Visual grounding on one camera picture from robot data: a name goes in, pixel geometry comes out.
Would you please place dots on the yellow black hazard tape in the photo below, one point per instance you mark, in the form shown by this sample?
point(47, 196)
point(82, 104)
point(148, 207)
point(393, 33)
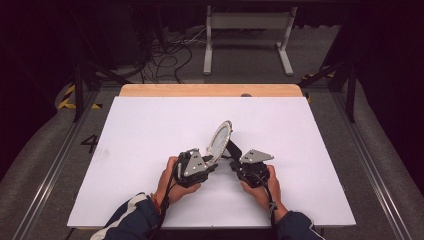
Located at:
point(313, 76)
point(68, 96)

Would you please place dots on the white metal stand frame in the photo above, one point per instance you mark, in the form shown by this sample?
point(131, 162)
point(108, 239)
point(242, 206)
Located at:
point(248, 20)

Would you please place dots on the person's left hand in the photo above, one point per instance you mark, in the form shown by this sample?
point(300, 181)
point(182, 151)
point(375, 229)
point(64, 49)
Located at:
point(170, 191)

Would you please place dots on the aluminium floor rail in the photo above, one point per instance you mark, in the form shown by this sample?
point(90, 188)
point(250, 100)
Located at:
point(56, 166)
point(370, 166)

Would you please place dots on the person's right hand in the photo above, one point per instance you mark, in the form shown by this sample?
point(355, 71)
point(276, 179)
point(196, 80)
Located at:
point(266, 196)

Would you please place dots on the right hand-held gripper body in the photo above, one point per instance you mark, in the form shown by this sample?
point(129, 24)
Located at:
point(255, 168)

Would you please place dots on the black metal stand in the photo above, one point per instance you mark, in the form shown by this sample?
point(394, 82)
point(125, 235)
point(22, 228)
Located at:
point(350, 90)
point(78, 90)

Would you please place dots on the white board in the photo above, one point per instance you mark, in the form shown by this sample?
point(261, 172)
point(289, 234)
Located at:
point(133, 133)

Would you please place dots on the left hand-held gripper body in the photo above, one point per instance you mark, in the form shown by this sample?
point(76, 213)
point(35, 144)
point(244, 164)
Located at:
point(191, 170)

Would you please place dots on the oval white-rimmed mirror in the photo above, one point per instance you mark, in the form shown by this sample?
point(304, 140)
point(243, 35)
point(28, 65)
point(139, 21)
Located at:
point(220, 140)

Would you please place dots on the wooden table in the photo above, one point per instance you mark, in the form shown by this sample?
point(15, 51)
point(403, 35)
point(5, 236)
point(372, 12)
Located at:
point(206, 90)

